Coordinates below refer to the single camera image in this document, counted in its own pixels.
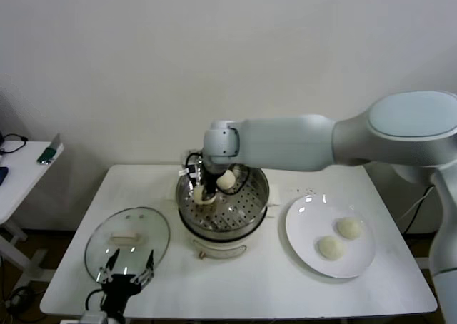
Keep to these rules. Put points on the glass pot lid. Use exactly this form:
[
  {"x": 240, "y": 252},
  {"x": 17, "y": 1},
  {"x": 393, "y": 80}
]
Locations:
[{"x": 125, "y": 237}]

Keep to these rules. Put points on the white side cabinet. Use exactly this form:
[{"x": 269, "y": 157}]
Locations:
[{"x": 416, "y": 181}]

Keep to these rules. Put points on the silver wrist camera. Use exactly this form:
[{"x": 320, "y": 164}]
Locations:
[
  {"x": 191, "y": 168},
  {"x": 93, "y": 317}
]

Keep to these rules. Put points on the green white flat packet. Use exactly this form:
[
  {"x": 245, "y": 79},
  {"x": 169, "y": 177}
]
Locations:
[{"x": 49, "y": 153}]

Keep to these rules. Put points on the white round plate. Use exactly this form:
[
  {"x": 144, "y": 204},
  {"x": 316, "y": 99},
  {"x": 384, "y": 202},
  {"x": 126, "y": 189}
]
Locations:
[{"x": 310, "y": 231}]

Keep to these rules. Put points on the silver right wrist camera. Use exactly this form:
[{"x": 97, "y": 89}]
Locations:
[{"x": 191, "y": 168}]

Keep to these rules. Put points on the blue flat object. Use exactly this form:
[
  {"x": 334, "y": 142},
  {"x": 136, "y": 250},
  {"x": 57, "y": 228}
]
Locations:
[{"x": 3, "y": 176}]

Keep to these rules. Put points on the white side table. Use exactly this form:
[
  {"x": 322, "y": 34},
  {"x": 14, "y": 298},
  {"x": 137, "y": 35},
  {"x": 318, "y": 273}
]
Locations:
[{"x": 21, "y": 174}]

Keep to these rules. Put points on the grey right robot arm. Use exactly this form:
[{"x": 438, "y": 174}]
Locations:
[{"x": 303, "y": 145}]

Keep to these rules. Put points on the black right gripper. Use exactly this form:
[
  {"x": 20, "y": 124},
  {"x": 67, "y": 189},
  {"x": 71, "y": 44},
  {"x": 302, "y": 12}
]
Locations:
[{"x": 211, "y": 181}]

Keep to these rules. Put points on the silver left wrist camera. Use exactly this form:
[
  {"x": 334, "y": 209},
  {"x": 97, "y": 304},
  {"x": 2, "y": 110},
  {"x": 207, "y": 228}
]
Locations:
[{"x": 93, "y": 317}]

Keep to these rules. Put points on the white steamed baozi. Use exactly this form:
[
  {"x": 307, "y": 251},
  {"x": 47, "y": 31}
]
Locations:
[
  {"x": 198, "y": 194},
  {"x": 348, "y": 228},
  {"x": 227, "y": 180},
  {"x": 331, "y": 247}
]

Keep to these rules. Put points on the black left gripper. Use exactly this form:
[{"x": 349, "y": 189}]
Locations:
[{"x": 119, "y": 288}]

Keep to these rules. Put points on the perforated steel steamer basket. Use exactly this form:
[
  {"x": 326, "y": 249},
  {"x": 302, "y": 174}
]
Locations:
[{"x": 242, "y": 210}]

